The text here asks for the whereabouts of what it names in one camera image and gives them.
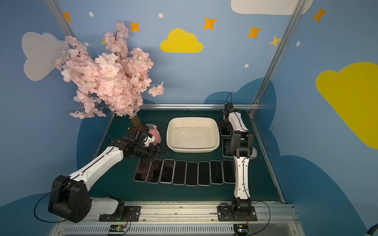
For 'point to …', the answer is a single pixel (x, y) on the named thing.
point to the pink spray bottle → (154, 135)
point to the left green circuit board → (117, 228)
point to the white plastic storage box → (193, 134)
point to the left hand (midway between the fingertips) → (162, 153)
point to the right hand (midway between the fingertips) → (227, 125)
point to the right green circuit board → (241, 229)
